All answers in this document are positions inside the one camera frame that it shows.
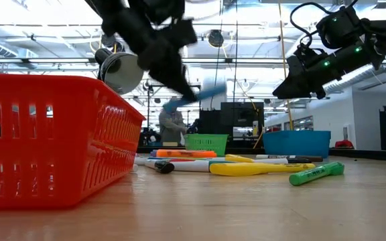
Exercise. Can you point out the red object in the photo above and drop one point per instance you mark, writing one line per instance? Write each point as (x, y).
(343, 144)

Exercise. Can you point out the blue plastic bin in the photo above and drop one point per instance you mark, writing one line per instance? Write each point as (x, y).
(297, 144)

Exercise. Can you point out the orange highlighter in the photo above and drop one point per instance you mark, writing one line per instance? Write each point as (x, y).
(186, 154)

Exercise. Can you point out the white marker brown cap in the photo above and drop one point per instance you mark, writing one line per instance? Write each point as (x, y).
(310, 158)

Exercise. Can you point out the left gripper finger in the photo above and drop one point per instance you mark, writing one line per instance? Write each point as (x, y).
(173, 78)

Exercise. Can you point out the red plastic slotted basket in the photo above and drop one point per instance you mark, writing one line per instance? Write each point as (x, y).
(62, 140)

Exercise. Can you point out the yellow bottle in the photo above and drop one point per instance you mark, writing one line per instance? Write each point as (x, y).
(255, 129)

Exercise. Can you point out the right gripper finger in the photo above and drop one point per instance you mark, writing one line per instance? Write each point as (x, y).
(293, 90)

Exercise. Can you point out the blue highlighter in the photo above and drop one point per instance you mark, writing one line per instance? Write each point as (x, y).
(209, 93)

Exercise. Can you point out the black table edge rail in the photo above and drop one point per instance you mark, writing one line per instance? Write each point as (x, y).
(364, 154)

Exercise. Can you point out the white marker yellow cap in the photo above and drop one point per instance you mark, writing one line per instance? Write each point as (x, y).
(240, 158)

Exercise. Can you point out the black desk lamp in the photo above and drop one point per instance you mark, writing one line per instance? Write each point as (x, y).
(122, 75)

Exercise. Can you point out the black metal frame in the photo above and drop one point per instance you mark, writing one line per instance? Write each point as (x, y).
(148, 110)

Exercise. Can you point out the yellow highlighter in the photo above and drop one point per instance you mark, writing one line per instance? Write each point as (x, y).
(240, 169)

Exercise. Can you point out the person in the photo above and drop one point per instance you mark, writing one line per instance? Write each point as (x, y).
(171, 127)

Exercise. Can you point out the white marker red cap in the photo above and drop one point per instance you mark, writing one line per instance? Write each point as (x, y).
(181, 160)

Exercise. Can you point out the plain white marker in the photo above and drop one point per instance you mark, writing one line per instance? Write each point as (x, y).
(139, 161)

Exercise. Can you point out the green plastic slotted basket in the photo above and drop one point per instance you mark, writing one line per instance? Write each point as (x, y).
(206, 143)

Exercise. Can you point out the thick white marker black cap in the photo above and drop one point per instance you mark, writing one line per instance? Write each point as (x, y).
(164, 166)

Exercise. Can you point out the black cabinet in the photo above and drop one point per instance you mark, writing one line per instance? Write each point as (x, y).
(240, 115)

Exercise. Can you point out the green highlighter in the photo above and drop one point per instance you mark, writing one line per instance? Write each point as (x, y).
(313, 174)

